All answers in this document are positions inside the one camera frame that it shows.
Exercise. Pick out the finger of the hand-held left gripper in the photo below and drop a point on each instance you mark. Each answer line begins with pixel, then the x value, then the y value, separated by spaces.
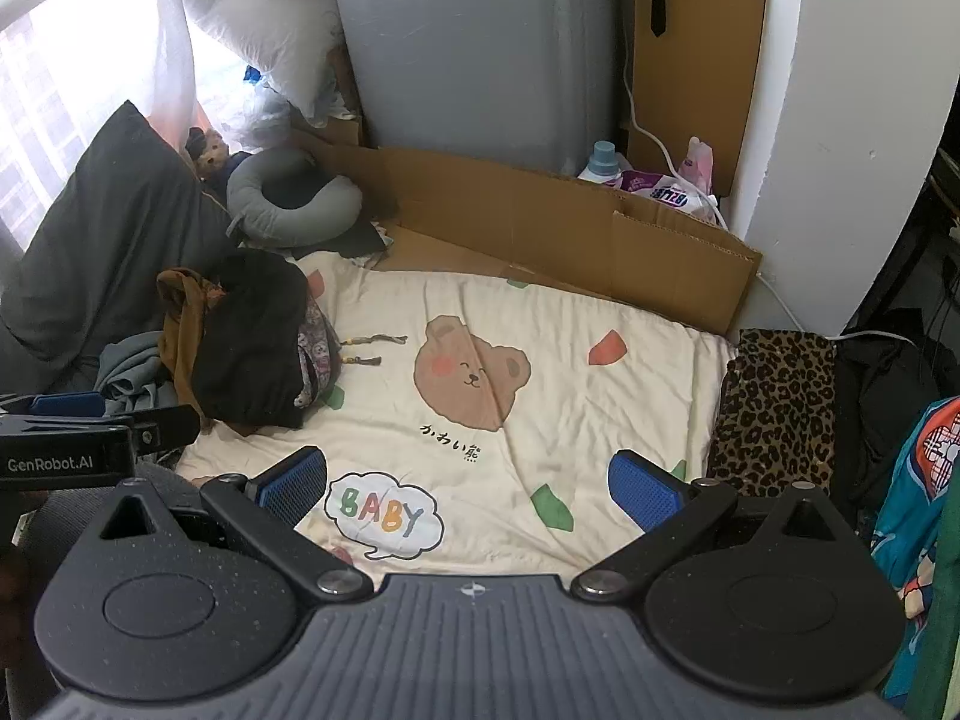
pixel 165 427
pixel 67 403

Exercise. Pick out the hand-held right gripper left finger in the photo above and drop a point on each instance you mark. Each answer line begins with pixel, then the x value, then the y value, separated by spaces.
pixel 292 480

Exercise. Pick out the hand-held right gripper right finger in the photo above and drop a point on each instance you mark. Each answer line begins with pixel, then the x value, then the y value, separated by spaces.
pixel 645 487

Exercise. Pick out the black pants with bear print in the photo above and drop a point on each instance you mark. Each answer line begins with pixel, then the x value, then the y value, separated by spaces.
pixel 247 345

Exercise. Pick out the leopard print cloth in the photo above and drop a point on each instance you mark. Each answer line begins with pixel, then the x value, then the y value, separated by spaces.
pixel 772 405

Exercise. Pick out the blue-grey garment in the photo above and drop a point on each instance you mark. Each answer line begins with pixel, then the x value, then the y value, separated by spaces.
pixel 131 371

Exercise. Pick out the brown garment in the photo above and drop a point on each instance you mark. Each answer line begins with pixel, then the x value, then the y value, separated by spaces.
pixel 180 337

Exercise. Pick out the cream bear printed blanket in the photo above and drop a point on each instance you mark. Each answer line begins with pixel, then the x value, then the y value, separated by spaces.
pixel 525 360

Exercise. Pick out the dark grey pillow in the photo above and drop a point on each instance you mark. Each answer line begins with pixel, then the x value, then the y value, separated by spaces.
pixel 112 225

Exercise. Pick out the grey neck pillow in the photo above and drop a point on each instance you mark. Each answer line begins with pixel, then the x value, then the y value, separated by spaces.
pixel 300 221

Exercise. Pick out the small dark cloth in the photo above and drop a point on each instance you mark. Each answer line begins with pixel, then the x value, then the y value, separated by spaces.
pixel 364 240

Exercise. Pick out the black cloth heap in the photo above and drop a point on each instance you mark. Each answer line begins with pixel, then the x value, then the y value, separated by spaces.
pixel 885 405

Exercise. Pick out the blue cartoon printed cloth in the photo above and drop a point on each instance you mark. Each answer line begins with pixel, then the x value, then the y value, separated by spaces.
pixel 911 532

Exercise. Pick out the small plush doll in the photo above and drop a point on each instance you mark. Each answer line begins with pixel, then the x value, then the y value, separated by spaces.
pixel 214 154

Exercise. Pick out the purple and white refill packet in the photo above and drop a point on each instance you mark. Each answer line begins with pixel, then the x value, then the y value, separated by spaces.
pixel 667 191

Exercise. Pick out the folded cardboard sheet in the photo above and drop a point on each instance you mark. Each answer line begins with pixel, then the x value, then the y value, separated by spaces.
pixel 525 210

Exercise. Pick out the clear plastic bag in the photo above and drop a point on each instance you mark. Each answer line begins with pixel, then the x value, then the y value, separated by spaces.
pixel 259 116

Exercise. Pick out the detergent bottle with blue cap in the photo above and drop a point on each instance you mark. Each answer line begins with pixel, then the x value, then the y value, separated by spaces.
pixel 600 161

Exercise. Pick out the pink bottle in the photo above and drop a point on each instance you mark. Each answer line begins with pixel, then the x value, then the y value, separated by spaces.
pixel 696 161

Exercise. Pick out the white pillow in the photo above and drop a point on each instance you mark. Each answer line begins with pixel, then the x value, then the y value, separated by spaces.
pixel 277 30

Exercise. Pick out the upright cardboard panel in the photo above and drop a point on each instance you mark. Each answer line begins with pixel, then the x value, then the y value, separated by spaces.
pixel 690 75

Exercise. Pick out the grey wrapped appliance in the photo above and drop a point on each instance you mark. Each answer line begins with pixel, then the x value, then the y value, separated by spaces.
pixel 480 52

